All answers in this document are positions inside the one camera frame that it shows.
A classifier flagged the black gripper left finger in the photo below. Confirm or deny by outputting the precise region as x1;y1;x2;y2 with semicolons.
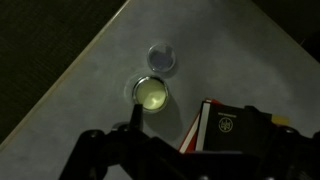
129;103;145;132

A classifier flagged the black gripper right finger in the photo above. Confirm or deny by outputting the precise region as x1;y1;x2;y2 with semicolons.
244;105;288;141

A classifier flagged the clear round lid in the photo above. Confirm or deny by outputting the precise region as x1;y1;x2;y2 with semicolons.
147;42;177;72

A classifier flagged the silver bottle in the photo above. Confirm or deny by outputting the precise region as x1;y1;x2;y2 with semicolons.
132;75;170;114

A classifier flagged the black book yellow spine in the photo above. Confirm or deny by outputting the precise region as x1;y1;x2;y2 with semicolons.
194;99;291;153

